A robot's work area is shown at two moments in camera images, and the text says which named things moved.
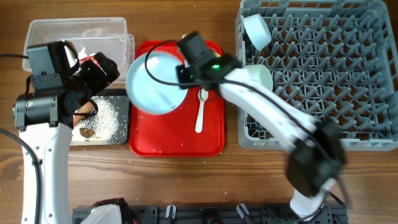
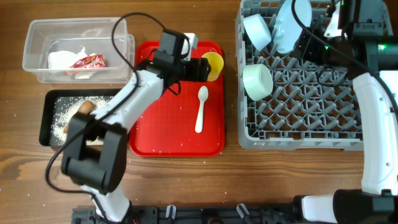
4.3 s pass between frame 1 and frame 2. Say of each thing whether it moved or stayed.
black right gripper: moved
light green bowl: stayed
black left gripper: moved
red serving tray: stayed
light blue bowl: stayed
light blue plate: moved
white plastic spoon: stayed
